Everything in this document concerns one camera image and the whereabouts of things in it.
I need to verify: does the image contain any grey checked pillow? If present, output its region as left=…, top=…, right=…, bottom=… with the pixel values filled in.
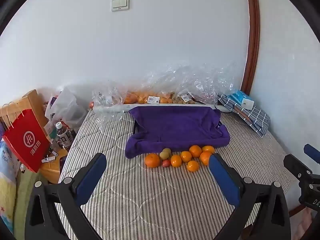
left=217, top=94, right=271, bottom=138

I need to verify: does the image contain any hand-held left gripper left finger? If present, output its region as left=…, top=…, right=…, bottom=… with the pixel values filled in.
left=25, top=152, right=107, bottom=240

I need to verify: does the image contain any red paper bag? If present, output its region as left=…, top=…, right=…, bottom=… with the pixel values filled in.
left=2, top=102, right=50, bottom=173

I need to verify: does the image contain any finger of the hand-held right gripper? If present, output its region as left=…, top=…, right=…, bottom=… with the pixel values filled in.
left=283, top=154, right=313, bottom=181
left=304, top=144, right=320, bottom=165

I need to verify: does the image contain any white-capped drink bottle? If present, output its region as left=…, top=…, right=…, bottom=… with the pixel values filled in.
left=55, top=122, right=73, bottom=148

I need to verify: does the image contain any wooden nightstand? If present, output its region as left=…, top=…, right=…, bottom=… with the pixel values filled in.
left=39, top=147, right=69, bottom=184

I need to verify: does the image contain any clear bag of oranges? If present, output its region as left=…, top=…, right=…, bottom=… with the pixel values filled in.
left=124, top=65, right=181, bottom=105

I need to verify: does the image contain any light wooden furniture frame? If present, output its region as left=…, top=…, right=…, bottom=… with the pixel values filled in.
left=0, top=89, right=50, bottom=135

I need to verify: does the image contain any purple towel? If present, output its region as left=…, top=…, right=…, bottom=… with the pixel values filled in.
left=124, top=106, right=230, bottom=159

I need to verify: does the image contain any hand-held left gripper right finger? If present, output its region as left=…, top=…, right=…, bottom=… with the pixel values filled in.
left=209, top=153, right=292, bottom=240

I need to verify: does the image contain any blue white tissue pack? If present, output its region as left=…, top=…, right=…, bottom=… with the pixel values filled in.
left=229, top=90, right=255, bottom=110

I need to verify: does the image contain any translucent plastic bag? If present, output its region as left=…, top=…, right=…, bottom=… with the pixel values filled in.
left=45, top=86, right=87, bottom=130

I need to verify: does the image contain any colourful printed blanket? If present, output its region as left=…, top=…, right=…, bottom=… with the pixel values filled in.
left=0, top=140, right=43, bottom=234

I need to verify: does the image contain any brown wooden door frame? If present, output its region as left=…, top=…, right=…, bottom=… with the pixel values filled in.
left=240, top=0, right=261, bottom=95

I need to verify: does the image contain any cluster of oranges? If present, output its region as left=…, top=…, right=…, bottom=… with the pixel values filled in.
left=145, top=145, right=215, bottom=172

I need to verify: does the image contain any empty clear plastic bag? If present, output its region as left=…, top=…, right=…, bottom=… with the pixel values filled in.
left=91, top=85, right=131, bottom=133

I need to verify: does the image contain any white light switch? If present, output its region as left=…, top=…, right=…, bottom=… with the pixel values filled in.
left=111, top=0, right=130, bottom=12

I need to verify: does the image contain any clear bag of brown fruit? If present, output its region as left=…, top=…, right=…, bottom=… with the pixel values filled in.
left=172, top=62, right=238, bottom=105

